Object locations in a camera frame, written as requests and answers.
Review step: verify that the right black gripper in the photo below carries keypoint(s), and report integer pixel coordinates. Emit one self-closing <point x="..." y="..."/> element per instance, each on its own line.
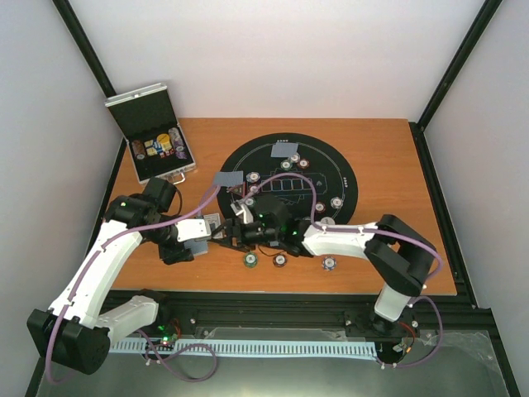
<point x="231" y="226"/>

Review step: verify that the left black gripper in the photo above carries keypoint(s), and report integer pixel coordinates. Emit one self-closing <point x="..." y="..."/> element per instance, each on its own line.
<point x="175" y="255"/>

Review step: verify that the red triangular all-in button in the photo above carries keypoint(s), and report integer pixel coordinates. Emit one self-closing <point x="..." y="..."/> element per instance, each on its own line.
<point x="238" y="191"/>

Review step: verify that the green poker chip stack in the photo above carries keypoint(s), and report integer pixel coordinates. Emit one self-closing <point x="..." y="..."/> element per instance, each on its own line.
<point x="250" y="260"/>

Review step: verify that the brown poker chip stack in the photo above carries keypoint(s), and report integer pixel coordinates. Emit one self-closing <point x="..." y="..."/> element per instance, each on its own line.
<point x="280" y="260"/>

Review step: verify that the blue poker chip stack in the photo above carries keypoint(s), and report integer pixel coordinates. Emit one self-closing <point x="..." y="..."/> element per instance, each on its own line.
<point x="329" y="263"/>

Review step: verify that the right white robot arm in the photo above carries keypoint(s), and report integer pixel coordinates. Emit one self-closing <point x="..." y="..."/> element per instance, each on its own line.
<point x="402" y="258"/>

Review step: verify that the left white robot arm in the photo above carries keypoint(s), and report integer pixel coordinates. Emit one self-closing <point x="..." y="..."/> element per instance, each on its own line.
<point x="73" y="331"/>

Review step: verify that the round black poker mat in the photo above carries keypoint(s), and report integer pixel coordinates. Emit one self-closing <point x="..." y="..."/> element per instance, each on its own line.
<point x="329" y="175"/>

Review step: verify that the chips inside case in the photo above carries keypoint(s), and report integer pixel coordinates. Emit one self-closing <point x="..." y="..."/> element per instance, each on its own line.
<point x="163" y="145"/>

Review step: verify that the aluminium poker case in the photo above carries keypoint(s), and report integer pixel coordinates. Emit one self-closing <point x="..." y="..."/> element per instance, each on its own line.
<point x="142" y="114"/>

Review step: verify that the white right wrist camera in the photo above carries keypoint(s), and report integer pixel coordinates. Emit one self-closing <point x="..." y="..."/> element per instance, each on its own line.
<point x="243" y="212"/>

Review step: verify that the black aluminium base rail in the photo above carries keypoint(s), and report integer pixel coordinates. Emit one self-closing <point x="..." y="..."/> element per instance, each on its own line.
<point x="196" y="312"/>

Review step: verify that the light blue cable duct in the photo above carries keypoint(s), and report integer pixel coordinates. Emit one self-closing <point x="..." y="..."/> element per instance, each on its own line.
<point x="267" y="349"/>

